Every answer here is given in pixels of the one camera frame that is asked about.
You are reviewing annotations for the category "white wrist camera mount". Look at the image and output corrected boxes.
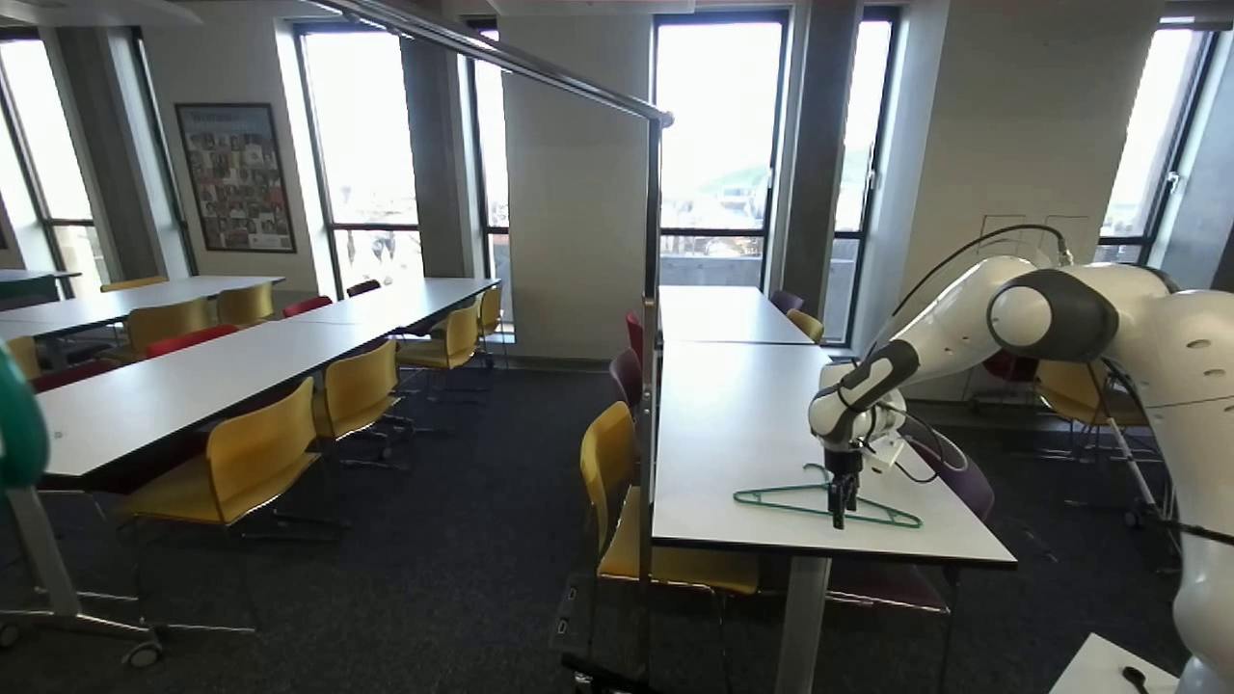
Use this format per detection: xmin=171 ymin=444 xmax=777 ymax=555
xmin=864 ymin=395 xmax=909 ymax=470

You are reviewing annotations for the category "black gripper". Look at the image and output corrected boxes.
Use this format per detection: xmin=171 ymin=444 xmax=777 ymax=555
xmin=820 ymin=438 xmax=869 ymax=533

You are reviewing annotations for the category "teal green rounded object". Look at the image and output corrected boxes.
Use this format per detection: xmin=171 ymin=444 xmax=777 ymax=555
xmin=0 ymin=343 xmax=54 ymax=494

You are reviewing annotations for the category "framed wall poster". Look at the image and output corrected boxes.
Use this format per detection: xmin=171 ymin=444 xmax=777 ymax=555
xmin=173 ymin=100 xmax=300 ymax=258

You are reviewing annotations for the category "green wire clothes hanger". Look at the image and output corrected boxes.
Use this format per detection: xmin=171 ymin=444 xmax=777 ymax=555
xmin=728 ymin=460 xmax=927 ymax=533

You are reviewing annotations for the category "small white table corner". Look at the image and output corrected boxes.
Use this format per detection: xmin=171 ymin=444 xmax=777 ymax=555
xmin=1050 ymin=627 xmax=1183 ymax=694

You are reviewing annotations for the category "yellow chair with black legs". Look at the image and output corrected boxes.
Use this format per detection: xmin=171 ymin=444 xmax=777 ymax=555
xmin=554 ymin=395 xmax=763 ymax=691

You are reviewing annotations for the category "white work table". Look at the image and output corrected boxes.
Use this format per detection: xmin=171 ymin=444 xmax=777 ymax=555
xmin=649 ymin=338 xmax=1018 ymax=694

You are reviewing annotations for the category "black vertical rack pole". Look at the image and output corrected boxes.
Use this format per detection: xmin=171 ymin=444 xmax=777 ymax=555
xmin=644 ymin=119 xmax=667 ymax=390

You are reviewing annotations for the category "white table under poster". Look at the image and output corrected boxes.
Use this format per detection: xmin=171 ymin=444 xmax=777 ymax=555
xmin=0 ymin=275 xmax=284 ymax=343

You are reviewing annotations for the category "dark red chair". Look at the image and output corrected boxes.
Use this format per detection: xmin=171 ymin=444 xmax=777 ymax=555
xmin=30 ymin=353 xmax=121 ymax=394

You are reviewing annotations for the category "black framed window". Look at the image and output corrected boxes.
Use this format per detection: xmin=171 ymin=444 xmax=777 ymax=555
xmin=649 ymin=10 xmax=795 ymax=294
xmin=463 ymin=48 xmax=518 ymax=338
xmin=0 ymin=33 xmax=112 ymax=298
xmin=824 ymin=6 xmax=901 ymax=350
xmin=289 ymin=18 xmax=431 ymax=302
xmin=1095 ymin=10 xmax=1221 ymax=264

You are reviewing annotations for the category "long white table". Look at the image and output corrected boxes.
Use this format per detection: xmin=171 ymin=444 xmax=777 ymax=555
xmin=36 ymin=275 xmax=498 ymax=490

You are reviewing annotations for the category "robot cable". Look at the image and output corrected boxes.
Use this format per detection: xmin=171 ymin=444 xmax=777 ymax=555
xmin=883 ymin=218 xmax=1076 ymax=325

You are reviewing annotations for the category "white short table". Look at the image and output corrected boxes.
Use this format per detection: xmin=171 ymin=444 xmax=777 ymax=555
xmin=655 ymin=282 xmax=819 ymax=350

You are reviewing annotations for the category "silver metal rod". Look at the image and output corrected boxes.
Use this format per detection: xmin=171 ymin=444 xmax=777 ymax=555
xmin=322 ymin=0 xmax=679 ymax=131

